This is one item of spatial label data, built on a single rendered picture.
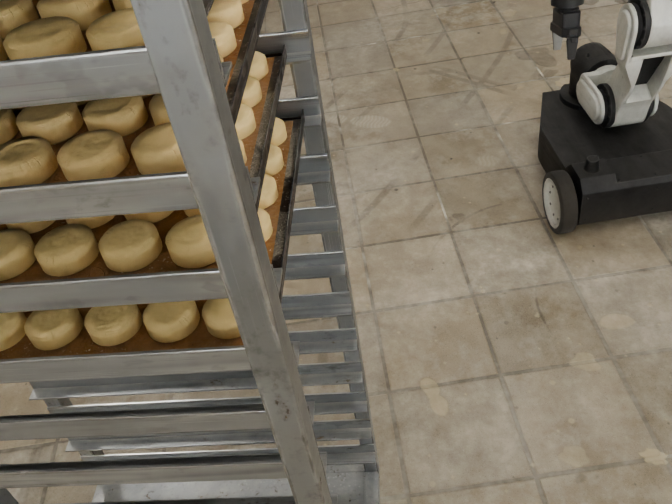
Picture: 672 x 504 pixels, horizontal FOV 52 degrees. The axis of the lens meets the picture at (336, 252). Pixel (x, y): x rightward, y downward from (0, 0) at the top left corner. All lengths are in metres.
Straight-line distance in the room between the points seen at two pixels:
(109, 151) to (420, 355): 1.50
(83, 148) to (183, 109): 0.16
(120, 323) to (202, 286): 0.14
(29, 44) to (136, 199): 0.12
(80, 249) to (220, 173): 0.21
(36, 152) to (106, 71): 0.14
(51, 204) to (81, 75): 0.11
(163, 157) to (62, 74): 0.10
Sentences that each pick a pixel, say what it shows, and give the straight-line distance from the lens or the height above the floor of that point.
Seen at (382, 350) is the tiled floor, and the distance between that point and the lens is 1.96.
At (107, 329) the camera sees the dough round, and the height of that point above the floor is 1.06.
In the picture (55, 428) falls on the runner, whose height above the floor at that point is 0.96.
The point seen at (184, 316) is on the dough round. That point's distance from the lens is 0.64.
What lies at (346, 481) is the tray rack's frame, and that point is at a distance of 1.56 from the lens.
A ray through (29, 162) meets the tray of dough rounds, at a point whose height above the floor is 1.24.
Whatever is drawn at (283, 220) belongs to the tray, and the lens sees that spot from 0.74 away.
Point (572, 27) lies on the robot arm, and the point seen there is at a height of 0.63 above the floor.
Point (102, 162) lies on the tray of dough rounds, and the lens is 0.53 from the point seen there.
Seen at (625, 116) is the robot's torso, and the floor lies 0.28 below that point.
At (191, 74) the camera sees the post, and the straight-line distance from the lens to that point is 0.40.
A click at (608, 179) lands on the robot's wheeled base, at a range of 2.22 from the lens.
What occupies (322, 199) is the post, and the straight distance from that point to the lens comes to 1.00.
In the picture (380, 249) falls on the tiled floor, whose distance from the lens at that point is 2.26.
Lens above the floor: 1.50
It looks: 41 degrees down
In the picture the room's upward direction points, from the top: 10 degrees counter-clockwise
